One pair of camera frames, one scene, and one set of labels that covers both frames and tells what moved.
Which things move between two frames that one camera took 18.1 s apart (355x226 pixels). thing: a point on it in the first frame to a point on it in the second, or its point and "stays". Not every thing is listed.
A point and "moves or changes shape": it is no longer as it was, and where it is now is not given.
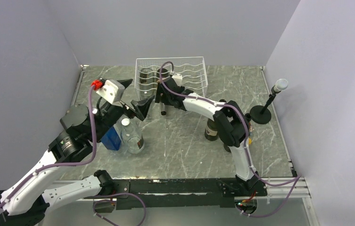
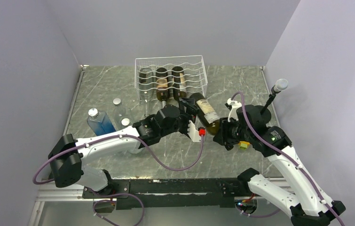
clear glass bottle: (146, 83) stays
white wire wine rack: (192, 70) stays
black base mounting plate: (184, 193) stays
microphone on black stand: (262, 114) stays
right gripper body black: (167, 100) to (232, 132)
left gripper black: (141, 108) to (191, 108)
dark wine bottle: (211, 132) moves or changes shape
